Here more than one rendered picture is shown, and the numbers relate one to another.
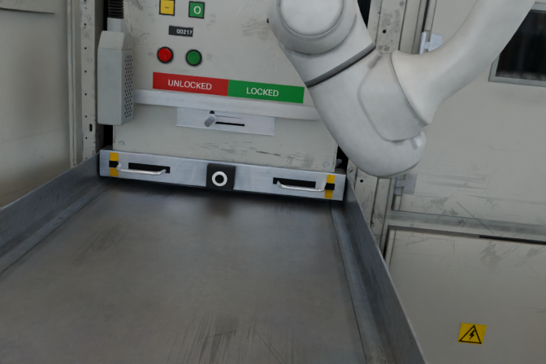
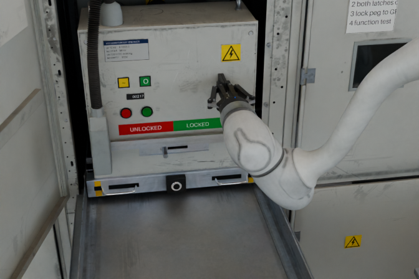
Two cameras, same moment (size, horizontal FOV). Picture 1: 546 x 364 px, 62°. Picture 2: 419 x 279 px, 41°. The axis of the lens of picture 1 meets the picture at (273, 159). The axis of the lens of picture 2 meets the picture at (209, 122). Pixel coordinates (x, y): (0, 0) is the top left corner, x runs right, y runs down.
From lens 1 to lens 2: 0.88 m
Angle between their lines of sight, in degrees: 16
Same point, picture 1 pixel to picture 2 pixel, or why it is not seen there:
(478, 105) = (343, 106)
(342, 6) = (270, 156)
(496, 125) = not seen: hidden behind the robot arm
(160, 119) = (126, 153)
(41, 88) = (41, 152)
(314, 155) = not seen: hidden behind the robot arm
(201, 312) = not seen: outside the picture
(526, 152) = (377, 129)
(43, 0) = (38, 99)
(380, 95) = (290, 182)
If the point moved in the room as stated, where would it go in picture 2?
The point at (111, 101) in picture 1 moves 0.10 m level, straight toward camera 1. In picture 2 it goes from (103, 161) to (117, 179)
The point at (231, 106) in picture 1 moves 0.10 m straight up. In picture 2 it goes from (179, 141) to (178, 111)
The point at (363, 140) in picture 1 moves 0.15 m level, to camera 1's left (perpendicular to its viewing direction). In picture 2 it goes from (283, 199) to (221, 206)
